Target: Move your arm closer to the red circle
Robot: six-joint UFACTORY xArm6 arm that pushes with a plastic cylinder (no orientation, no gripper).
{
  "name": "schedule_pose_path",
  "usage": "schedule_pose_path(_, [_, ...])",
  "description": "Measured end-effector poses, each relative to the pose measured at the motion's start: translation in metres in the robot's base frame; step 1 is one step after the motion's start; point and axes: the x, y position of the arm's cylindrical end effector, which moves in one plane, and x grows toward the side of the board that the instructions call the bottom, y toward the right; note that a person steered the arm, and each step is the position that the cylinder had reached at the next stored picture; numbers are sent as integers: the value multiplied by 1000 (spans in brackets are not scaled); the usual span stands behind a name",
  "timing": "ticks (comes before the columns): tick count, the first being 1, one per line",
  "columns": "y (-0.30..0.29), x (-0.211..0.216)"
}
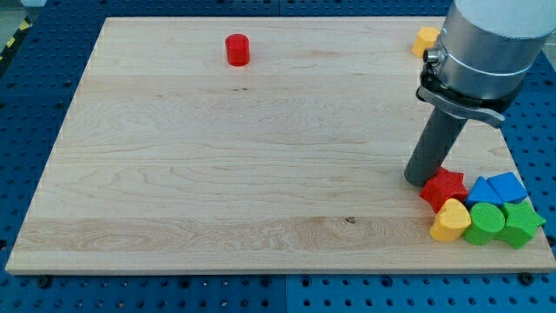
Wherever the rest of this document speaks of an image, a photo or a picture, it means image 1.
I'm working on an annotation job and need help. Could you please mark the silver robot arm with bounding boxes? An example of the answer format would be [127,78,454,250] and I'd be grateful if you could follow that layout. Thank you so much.
[417,0,555,128]

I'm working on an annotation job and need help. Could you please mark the light wooden board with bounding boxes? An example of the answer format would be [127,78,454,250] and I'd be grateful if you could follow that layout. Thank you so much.
[6,17,555,276]

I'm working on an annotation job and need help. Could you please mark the red cylinder block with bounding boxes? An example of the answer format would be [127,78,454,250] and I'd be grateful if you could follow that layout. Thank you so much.
[225,33,250,66]

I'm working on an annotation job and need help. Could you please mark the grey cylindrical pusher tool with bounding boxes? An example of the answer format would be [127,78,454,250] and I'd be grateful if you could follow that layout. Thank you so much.
[404,108,467,187]

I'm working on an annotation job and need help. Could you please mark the red star block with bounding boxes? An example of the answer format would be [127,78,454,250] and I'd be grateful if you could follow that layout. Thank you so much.
[420,167,468,213]

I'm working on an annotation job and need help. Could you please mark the yellow heart block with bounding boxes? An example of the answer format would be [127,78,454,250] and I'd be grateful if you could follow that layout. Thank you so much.
[429,198,472,242]

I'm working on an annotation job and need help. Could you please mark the yellow hexagon block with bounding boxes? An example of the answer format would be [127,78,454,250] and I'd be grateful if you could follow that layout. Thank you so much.
[411,27,440,57]

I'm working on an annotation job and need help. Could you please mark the blue triangle block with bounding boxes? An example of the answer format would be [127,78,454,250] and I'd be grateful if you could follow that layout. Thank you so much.
[465,176,503,208]

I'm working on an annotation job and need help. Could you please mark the green cylinder block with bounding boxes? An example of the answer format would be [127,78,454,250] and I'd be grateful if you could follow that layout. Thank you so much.
[462,203,506,245]

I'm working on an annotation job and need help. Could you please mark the blue cube block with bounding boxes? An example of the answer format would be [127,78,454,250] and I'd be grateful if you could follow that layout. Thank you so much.
[486,172,528,203]

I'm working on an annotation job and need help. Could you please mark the green star block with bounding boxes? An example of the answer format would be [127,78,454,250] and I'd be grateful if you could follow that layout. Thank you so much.
[494,201,546,250]

